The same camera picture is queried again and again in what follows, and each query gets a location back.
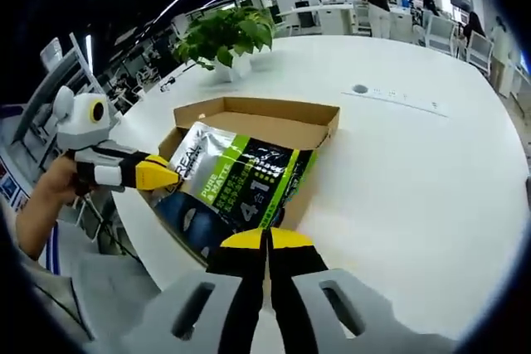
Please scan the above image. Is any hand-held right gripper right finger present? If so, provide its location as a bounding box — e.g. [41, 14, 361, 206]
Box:
[267, 227, 396, 354]

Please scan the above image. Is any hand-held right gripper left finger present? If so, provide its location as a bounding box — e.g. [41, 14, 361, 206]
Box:
[140, 227, 267, 354]

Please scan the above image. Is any green black silver soft bag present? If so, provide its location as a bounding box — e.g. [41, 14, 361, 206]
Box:
[165, 120, 319, 243]

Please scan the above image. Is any brown cardboard shoe box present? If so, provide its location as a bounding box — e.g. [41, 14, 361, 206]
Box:
[157, 95, 342, 268]

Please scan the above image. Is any person's left hand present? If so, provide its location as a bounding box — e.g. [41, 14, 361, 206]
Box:
[39, 153, 99, 208]

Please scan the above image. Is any grey metal shelf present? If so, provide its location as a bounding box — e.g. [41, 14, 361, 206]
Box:
[12, 32, 105, 156]

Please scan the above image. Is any small black and white object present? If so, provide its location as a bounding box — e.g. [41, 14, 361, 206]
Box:
[159, 65, 188, 92]

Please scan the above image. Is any person's light shirt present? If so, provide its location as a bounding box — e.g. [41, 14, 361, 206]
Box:
[0, 221, 84, 342]

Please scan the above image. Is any green plant in white pot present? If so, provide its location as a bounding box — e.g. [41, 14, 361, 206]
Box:
[172, 5, 277, 84]

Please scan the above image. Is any table power socket strip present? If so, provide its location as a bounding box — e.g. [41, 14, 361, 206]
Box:
[339, 83, 450, 119]

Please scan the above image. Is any white office chair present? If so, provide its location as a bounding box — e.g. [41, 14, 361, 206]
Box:
[466, 32, 494, 77]
[425, 13, 457, 55]

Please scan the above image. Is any blue framed wall poster board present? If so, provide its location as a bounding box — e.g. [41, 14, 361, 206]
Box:
[0, 150, 34, 214]

